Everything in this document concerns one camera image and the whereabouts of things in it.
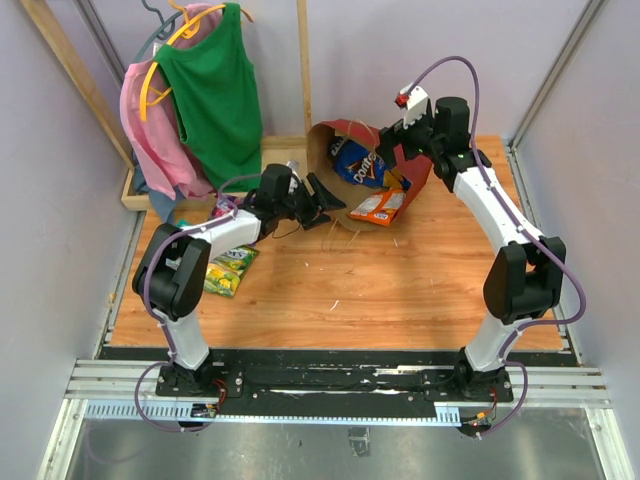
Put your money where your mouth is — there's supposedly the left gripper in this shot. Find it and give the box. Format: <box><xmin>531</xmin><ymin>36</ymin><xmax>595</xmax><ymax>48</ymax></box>
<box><xmin>276</xmin><ymin>173</ymin><xmax>346</xmax><ymax>231</ymax></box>

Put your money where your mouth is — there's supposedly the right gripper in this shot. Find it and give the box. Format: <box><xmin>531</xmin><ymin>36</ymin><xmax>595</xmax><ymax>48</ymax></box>
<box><xmin>375</xmin><ymin>104</ymin><xmax>443</xmax><ymax>169</ymax></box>

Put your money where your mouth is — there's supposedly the red brown paper bag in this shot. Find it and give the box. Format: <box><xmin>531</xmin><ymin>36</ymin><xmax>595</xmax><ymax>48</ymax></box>
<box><xmin>307</xmin><ymin>119</ymin><xmax>433</xmax><ymax>232</ymax></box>

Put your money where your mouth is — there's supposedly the purple Fox's candy packet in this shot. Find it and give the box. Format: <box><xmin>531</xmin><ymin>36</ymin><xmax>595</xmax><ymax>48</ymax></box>
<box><xmin>209</xmin><ymin>195</ymin><xmax>243</xmax><ymax>219</ymax></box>

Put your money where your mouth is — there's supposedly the green Fox's candy packet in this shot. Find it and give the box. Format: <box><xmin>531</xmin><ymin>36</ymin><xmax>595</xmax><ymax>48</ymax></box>
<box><xmin>203</xmin><ymin>246</ymin><xmax>259</xmax><ymax>298</ymax></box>

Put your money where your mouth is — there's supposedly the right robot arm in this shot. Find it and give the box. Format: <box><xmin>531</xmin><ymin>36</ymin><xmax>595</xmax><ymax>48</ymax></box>
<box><xmin>307</xmin><ymin>90</ymin><xmax>566</xmax><ymax>400</ymax></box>

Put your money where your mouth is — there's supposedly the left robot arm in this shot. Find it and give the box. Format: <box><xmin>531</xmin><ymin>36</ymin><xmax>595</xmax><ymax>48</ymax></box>
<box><xmin>132</xmin><ymin>164</ymin><xmax>345</xmax><ymax>396</ymax></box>

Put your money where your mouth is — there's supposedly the blue Doritos chip bag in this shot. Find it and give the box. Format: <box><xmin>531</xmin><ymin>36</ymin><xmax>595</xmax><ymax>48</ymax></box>
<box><xmin>328</xmin><ymin>136</ymin><xmax>412</xmax><ymax>191</ymax></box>

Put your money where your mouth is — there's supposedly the orange snack packet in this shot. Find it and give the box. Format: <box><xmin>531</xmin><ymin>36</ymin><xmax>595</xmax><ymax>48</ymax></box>
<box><xmin>348</xmin><ymin>189</ymin><xmax>406</xmax><ymax>227</ymax></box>

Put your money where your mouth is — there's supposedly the blue grey cloth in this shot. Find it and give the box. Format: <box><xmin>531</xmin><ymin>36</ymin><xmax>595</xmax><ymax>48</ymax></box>
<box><xmin>132</xmin><ymin>165</ymin><xmax>184</xmax><ymax>224</ymax></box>

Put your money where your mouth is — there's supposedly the green tank top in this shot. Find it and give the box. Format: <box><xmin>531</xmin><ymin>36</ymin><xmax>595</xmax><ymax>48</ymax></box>
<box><xmin>170</xmin><ymin>33</ymin><xmax>263</xmax><ymax>193</ymax></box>

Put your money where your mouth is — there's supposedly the pink shirt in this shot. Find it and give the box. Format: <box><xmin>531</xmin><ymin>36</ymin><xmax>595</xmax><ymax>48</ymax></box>
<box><xmin>119</xmin><ymin>34</ymin><xmax>214</xmax><ymax>201</ymax></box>

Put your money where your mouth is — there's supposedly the grey clothes hanger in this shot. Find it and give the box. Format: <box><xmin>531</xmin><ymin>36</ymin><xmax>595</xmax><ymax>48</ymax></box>
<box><xmin>133</xmin><ymin>0</ymin><xmax>181</xmax><ymax>63</ymax></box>

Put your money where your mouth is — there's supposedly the aluminium corner profile right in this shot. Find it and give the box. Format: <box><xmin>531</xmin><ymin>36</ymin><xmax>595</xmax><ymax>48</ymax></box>
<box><xmin>506</xmin><ymin>0</ymin><xmax>608</xmax><ymax>152</ymax></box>

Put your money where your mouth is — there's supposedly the aluminium corner profile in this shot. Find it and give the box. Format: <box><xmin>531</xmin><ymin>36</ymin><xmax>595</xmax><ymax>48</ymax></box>
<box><xmin>506</xmin><ymin>0</ymin><xmax>608</xmax><ymax>152</ymax></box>
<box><xmin>73</xmin><ymin>0</ymin><xmax>125</xmax><ymax>83</ymax></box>

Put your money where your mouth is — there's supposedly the aluminium corner profile left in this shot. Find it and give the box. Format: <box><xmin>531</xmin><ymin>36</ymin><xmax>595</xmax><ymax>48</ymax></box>
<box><xmin>73</xmin><ymin>0</ymin><xmax>125</xmax><ymax>83</ymax></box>

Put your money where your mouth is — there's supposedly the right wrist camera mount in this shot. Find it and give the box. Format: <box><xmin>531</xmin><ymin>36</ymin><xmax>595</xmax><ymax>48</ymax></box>
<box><xmin>395</xmin><ymin>85</ymin><xmax>430</xmax><ymax>129</ymax></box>

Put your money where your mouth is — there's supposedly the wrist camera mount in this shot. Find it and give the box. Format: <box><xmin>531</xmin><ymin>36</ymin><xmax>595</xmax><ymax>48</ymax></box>
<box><xmin>286</xmin><ymin>160</ymin><xmax>300</xmax><ymax>176</ymax></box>
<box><xmin>395</xmin><ymin>85</ymin><xmax>430</xmax><ymax>129</ymax></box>

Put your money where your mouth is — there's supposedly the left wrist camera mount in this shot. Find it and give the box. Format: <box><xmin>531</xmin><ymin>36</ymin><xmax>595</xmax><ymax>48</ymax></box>
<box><xmin>286</xmin><ymin>160</ymin><xmax>300</xmax><ymax>176</ymax></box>

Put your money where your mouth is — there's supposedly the wooden rack frame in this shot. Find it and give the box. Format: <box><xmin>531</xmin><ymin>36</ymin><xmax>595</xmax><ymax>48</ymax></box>
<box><xmin>19</xmin><ymin>0</ymin><xmax>321</xmax><ymax>214</ymax></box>

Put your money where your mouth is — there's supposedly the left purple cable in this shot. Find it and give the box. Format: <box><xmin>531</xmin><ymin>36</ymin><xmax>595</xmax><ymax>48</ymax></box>
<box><xmin>134</xmin><ymin>174</ymin><xmax>264</xmax><ymax>434</ymax></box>

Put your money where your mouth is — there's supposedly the purple cable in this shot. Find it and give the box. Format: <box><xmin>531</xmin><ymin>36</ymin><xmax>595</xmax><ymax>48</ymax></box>
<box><xmin>407</xmin><ymin>55</ymin><xmax>587</xmax><ymax>441</ymax></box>
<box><xmin>134</xmin><ymin>174</ymin><xmax>264</xmax><ymax>434</ymax></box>

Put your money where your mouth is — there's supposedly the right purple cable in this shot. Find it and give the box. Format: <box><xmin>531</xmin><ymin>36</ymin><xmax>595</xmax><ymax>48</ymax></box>
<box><xmin>407</xmin><ymin>55</ymin><xmax>587</xmax><ymax>441</ymax></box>

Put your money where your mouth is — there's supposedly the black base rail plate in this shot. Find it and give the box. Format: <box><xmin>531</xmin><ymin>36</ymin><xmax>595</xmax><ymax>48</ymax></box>
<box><xmin>156</xmin><ymin>349</ymin><xmax>514</xmax><ymax>419</ymax></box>

